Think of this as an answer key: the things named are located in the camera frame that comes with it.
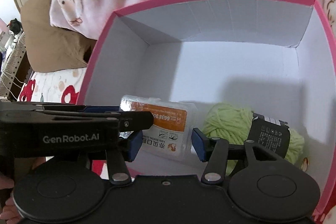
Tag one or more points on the person's left hand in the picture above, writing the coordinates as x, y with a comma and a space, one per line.
12, 171

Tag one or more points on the orange dental floss box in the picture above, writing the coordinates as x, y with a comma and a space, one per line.
170, 134

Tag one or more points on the pink storage box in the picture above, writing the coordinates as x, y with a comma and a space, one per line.
276, 57

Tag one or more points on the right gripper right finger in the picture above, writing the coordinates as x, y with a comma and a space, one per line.
213, 151

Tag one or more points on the brown pillow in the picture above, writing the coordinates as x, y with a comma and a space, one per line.
49, 48

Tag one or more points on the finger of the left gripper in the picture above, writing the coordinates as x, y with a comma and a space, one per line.
75, 109
128, 120

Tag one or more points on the green yarn ball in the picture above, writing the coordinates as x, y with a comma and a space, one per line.
238, 125

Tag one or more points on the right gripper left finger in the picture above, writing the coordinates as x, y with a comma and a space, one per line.
119, 151

